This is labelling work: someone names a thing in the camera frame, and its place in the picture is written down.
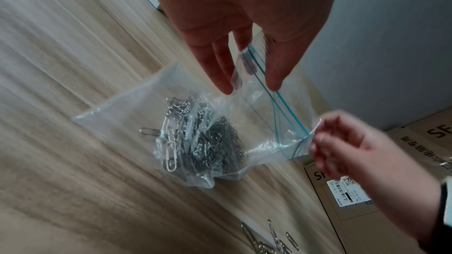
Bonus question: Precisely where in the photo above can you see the person's right hand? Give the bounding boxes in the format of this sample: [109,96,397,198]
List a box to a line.
[310,110,444,245]

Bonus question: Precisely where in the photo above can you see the pile of silver paper clips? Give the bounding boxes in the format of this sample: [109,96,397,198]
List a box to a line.
[240,219,301,254]

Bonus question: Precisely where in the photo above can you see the gathered bunch of paper clips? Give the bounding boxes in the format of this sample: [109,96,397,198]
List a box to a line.
[140,95,248,179]

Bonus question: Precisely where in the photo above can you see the clear zip plastic bag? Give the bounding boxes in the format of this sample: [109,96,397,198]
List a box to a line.
[72,30,322,190]

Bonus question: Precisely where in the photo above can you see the white shipping label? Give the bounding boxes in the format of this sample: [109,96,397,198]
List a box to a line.
[326,176,375,209]

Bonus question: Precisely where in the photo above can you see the plain brown cardboard box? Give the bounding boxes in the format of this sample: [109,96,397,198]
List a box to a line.
[383,106,452,142]

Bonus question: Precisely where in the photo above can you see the large cardboard box round logo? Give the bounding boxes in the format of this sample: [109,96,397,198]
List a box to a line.
[303,127,452,254]

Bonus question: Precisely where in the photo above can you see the right marker wristband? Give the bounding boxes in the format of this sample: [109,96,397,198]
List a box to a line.
[418,176,452,254]

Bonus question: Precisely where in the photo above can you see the light wooden table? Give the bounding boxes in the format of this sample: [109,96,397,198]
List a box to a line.
[0,0,349,254]

